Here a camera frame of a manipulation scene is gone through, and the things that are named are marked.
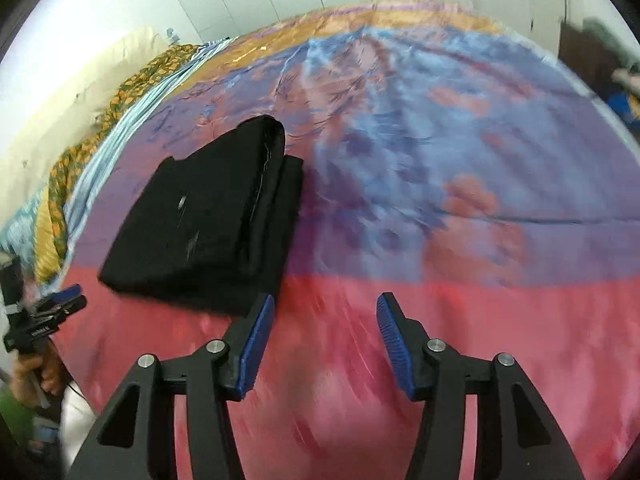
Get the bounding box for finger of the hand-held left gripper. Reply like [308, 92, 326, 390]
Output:
[36, 284, 83, 307]
[42, 295, 88, 320]

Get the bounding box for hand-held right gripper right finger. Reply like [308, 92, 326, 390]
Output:
[376, 291, 586, 480]

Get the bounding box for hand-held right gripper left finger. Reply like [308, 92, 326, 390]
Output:
[65, 294, 277, 480]

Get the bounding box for black pants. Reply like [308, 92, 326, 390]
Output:
[97, 115, 306, 318]

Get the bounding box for person's left forearm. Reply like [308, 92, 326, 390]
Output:
[0, 385, 37, 453]

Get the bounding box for person's left hand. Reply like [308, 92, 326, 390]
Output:
[12, 341, 66, 406]

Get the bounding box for yellow dotted cloth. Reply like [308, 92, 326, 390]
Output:
[32, 200, 68, 281]

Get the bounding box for teal floral pillow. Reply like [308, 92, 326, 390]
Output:
[0, 195, 51, 261]

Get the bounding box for white cloth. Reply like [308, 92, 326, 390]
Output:
[60, 385, 98, 466]

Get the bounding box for printed bedsheet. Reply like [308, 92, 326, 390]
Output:
[50, 0, 640, 480]

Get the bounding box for green orange floral cloth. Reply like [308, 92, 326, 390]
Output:
[47, 44, 201, 261]

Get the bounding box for blue object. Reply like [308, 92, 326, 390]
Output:
[607, 92, 640, 122]

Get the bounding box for dark wooden furniture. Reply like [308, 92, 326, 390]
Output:
[557, 15, 640, 126]

